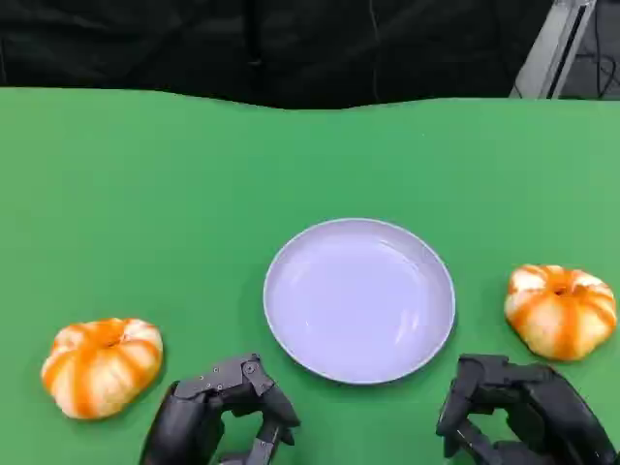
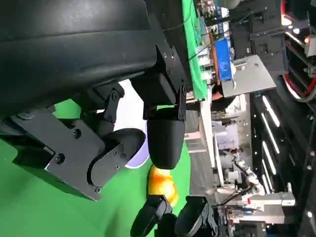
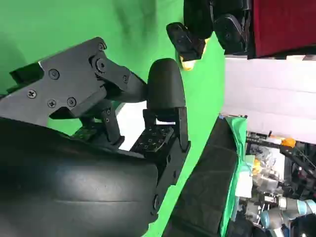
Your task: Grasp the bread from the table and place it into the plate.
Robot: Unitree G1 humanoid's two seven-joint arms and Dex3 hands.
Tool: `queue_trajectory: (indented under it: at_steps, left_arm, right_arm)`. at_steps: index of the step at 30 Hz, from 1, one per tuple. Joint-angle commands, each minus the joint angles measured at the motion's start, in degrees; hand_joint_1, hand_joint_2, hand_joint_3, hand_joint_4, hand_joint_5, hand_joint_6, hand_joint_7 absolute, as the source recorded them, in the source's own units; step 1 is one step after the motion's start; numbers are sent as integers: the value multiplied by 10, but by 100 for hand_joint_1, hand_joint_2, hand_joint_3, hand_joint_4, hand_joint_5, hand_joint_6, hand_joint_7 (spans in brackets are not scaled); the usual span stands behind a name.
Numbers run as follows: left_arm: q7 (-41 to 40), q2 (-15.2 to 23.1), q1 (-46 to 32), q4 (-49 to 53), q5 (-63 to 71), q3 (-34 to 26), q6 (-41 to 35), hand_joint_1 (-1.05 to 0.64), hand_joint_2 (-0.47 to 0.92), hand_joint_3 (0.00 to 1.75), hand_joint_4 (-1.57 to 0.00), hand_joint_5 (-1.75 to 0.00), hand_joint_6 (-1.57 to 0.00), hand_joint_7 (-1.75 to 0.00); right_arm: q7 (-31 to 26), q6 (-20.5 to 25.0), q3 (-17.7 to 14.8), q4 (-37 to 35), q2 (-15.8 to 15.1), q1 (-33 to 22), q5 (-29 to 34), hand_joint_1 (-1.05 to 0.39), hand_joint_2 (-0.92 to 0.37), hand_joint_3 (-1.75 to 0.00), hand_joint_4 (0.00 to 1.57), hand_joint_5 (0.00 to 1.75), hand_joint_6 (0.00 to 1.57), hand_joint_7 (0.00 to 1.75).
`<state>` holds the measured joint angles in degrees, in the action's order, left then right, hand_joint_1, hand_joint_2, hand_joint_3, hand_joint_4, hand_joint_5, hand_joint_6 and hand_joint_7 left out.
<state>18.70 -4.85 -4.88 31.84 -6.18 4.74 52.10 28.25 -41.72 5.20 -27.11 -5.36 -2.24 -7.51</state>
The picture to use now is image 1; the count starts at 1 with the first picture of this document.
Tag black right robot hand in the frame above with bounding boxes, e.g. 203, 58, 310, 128
435, 354, 619, 465

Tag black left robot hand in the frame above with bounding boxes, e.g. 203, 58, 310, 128
139, 353, 301, 465

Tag orange white toy bread roll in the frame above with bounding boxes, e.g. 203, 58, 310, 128
503, 263, 619, 362
41, 318, 165, 420

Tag lilac plate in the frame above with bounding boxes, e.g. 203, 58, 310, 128
263, 217, 457, 387

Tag green table cloth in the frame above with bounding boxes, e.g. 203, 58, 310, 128
0, 86, 620, 465

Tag black backdrop curtain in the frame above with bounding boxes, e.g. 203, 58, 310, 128
0, 0, 558, 110

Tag black floor cables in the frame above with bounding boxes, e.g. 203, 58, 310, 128
575, 46, 620, 101

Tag grey aluminium frame post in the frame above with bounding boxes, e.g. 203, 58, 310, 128
509, 0, 598, 100

